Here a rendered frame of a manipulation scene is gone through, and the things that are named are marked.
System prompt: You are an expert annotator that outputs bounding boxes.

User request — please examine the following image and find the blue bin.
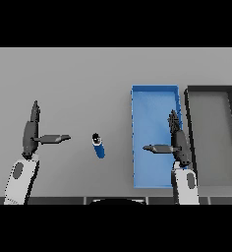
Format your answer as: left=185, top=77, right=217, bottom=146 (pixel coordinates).
left=131, top=85, right=188, bottom=190

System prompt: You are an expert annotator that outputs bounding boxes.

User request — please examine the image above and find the dark grey bin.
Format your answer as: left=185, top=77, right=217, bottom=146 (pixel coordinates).
left=183, top=85, right=232, bottom=188

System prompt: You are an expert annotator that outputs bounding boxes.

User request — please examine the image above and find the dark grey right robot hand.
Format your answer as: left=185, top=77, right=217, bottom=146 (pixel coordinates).
left=142, top=109, right=193, bottom=166

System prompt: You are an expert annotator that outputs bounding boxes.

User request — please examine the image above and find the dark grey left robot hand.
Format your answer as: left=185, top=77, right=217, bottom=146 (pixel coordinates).
left=22, top=99, right=72, bottom=161

